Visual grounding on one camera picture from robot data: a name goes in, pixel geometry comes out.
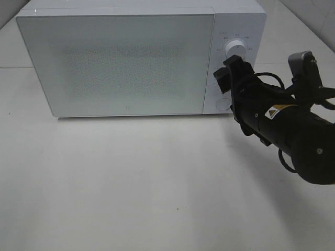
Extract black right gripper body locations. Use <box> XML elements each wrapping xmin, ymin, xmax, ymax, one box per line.
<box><xmin>229</xmin><ymin>71</ymin><xmax>298</xmax><ymax>146</ymax></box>

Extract white microwave door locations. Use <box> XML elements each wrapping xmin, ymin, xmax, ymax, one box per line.
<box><xmin>17</xmin><ymin>15</ymin><xmax>214</xmax><ymax>117</ymax></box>

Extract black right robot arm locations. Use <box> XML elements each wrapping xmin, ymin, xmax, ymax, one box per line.
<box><xmin>214</xmin><ymin>51</ymin><xmax>334</xmax><ymax>185</ymax></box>

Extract white round door button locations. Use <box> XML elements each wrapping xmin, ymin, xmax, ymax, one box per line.
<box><xmin>216</xmin><ymin>98</ymin><xmax>232</xmax><ymax>111</ymax></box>

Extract white upper microwave knob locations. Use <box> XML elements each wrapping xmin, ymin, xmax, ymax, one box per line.
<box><xmin>225</xmin><ymin>39</ymin><xmax>247</xmax><ymax>59</ymax></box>

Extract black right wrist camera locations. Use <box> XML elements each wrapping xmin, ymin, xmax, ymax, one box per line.
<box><xmin>288</xmin><ymin>51</ymin><xmax>323</xmax><ymax>90</ymax></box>

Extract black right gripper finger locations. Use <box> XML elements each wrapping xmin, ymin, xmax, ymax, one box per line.
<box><xmin>223</xmin><ymin>55</ymin><xmax>253</xmax><ymax>78</ymax></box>
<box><xmin>213</xmin><ymin>67</ymin><xmax>231</xmax><ymax>94</ymax></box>

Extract white microwave oven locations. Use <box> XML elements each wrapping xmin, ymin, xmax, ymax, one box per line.
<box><xmin>16</xmin><ymin>1</ymin><xmax>267</xmax><ymax>117</ymax></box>

